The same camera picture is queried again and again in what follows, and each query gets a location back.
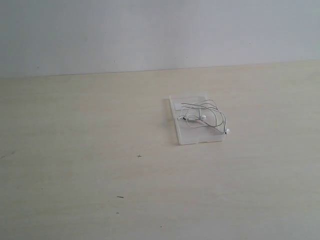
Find white wired earphones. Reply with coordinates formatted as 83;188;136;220
176;99;230;135

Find clear plastic storage case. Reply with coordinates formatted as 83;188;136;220
169;94;227;145

